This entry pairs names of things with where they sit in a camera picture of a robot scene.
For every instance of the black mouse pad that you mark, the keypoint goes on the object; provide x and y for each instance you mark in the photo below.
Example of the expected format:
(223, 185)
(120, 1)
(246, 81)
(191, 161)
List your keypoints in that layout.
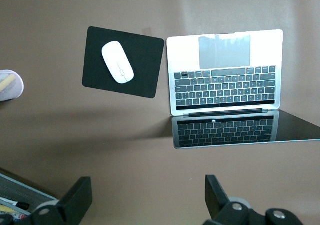
(145, 80)

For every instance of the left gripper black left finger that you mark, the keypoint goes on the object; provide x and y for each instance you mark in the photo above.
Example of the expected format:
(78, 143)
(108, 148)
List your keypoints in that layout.
(77, 200)

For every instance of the white computer mouse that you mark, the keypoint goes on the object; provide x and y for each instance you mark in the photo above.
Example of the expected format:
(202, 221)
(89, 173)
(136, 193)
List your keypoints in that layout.
(117, 61)

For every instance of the yellow stick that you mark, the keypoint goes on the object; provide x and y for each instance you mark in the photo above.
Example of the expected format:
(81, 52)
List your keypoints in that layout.
(7, 208)

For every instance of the pink translucent pen cup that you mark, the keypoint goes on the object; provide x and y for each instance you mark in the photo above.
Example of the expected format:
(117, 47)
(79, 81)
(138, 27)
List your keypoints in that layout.
(17, 90)

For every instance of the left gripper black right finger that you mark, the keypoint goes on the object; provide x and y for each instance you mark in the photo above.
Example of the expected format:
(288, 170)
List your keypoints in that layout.
(217, 202)

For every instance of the tan wooden stick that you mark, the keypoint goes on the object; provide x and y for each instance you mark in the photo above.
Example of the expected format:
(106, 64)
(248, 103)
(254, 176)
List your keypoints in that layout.
(7, 82)

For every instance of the silver laptop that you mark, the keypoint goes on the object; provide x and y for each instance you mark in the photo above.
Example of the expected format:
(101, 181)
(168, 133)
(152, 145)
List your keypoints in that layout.
(182, 57)

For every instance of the white marker with black cap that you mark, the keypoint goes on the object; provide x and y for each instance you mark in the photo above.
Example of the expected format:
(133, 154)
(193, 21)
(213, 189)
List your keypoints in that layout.
(22, 205)

